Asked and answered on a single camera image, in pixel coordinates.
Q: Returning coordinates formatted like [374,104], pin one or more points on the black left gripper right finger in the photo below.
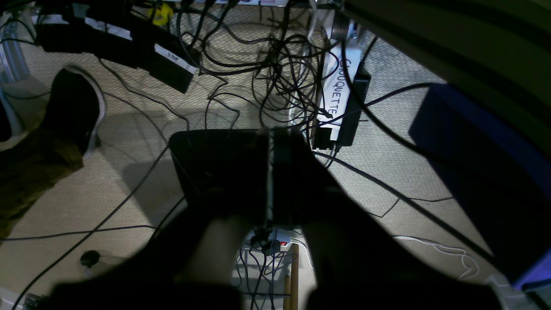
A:
[353,257]

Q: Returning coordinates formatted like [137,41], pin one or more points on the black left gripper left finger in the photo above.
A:
[224,177]

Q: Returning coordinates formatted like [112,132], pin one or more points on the black white shoe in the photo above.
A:
[76,108]

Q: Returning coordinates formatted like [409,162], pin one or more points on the blue plastic bin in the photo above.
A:
[500,180]

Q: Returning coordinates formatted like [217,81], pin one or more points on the black electronics boxes white labels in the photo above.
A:
[109,30]

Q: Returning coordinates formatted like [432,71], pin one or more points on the white power strip red switch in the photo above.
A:
[263,264]

